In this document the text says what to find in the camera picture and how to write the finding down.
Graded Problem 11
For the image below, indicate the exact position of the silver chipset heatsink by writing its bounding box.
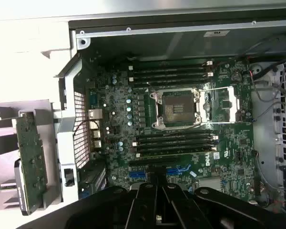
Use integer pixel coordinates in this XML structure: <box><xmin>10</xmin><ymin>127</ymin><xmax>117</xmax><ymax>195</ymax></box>
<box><xmin>199</xmin><ymin>177</ymin><xmax>222</xmax><ymax>192</ymax></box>

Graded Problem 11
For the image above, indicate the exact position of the blue expansion slot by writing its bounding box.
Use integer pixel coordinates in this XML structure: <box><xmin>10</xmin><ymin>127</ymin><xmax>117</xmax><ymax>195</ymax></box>
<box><xmin>130</xmin><ymin>167</ymin><xmax>189</xmax><ymax>180</ymax></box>

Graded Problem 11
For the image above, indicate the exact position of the black long expansion slot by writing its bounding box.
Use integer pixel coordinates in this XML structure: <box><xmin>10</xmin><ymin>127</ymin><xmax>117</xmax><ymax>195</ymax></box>
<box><xmin>129</xmin><ymin>157</ymin><xmax>182</xmax><ymax>168</ymax></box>

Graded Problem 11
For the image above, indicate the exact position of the black RAM slot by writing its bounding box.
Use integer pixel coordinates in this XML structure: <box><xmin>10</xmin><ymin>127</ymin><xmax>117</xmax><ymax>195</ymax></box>
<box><xmin>133</xmin><ymin>135</ymin><xmax>217</xmax><ymax>144</ymax></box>
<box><xmin>134</xmin><ymin>130</ymin><xmax>217</xmax><ymax>138</ymax></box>
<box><xmin>128</xmin><ymin>78</ymin><xmax>215</xmax><ymax>87</ymax></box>
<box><xmin>128</xmin><ymin>66</ymin><xmax>214</xmax><ymax>74</ymax></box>
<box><xmin>133</xmin><ymin>142</ymin><xmax>217</xmax><ymax>150</ymax></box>
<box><xmin>128</xmin><ymin>60</ymin><xmax>214</xmax><ymax>68</ymax></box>
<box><xmin>128</xmin><ymin>72</ymin><xmax>215</xmax><ymax>80</ymax></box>

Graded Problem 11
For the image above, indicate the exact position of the green motherboard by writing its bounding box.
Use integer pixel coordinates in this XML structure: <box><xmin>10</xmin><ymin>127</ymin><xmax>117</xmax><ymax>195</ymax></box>
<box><xmin>85</xmin><ymin>57</ymin><xmax>263</xmax><ymax>206</ymax></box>

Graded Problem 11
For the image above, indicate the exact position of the open black PC case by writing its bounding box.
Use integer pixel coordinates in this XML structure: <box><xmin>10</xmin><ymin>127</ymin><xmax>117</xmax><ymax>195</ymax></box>
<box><xmin>52</xmin><ymin>18</ymin><xmax>286</xmax><ymax>229</ymax></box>

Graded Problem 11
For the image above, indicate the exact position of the thin locking lever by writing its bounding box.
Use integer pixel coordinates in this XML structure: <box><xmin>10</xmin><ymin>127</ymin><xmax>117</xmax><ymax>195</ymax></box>
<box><xmin>200</xmin><ymin>120</ymin><xmax>253</xmax><ymax>125</ymax></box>

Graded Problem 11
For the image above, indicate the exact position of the CPU socket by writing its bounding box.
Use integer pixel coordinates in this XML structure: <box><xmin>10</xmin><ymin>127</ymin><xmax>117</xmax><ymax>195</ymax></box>
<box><xmin>149</xmin><ymin>88</ymin><xmax>202</xmax><ymax>129</ymax></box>

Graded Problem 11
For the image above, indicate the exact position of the metal socket cover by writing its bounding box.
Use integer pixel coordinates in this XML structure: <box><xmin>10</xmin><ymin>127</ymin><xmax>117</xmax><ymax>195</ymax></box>
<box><xmin>197</xmin><ymin>85</ymin><xmax>241</xmax><ymax>124</ymax></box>

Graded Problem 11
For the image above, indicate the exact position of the grey parts rack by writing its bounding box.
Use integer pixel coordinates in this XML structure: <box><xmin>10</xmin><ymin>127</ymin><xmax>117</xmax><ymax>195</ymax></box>
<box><xmin>0</xmin><ymin>99</ymin><xmax>55</xmax><ymax>215</ymax></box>

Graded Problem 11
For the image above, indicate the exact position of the black power cable bundle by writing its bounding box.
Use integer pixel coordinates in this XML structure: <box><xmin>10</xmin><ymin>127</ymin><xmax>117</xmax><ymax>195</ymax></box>
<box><xmin>250</xmin><ymin>56</ymin><xmax>286</xmax><ymax>81</ymax></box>

